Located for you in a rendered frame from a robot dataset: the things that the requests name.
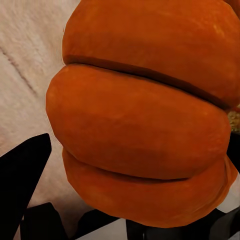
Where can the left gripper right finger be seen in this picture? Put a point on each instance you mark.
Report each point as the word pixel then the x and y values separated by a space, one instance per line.
pixel 233 150

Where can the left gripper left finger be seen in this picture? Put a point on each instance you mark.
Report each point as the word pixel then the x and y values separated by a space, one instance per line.
pixel 20 171

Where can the pumpkin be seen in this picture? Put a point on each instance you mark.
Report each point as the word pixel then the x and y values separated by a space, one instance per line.
pixel 145 106

